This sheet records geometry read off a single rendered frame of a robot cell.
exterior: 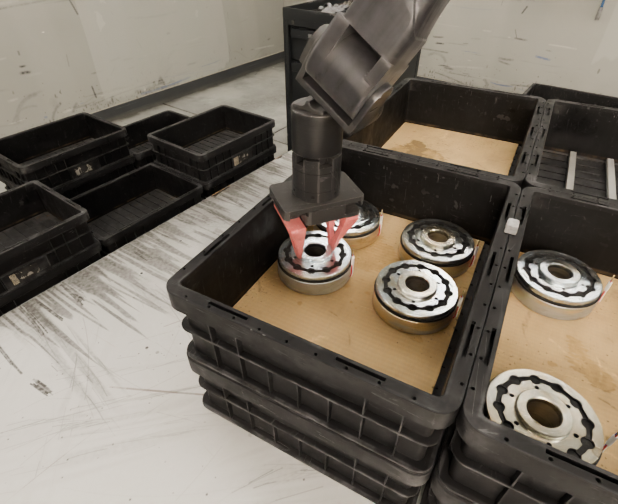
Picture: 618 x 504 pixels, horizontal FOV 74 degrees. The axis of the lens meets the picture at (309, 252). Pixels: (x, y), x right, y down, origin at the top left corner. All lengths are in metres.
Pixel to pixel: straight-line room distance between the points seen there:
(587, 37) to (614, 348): 3.29
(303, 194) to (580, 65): 3.43
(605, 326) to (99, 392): 0.67
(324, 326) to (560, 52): 3.46
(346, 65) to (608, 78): 3.47
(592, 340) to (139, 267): 0.73
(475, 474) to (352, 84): 0.35
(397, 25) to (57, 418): 0.62
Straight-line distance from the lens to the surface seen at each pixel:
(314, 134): 0.44
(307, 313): 0.53
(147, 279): 0.82
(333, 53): 0.41
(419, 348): 0.51
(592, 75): 3.82
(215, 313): 0.40
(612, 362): 0.59
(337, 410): 0.43
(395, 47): 0.39
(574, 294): 0.60
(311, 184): 0.47
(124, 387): 0.67
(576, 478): 0.36
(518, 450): 0.35
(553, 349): 0.57
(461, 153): 0.95
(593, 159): 1.06
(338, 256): 0.56
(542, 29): 3.81
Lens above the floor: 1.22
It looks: 39 degrees down
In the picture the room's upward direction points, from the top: straight up
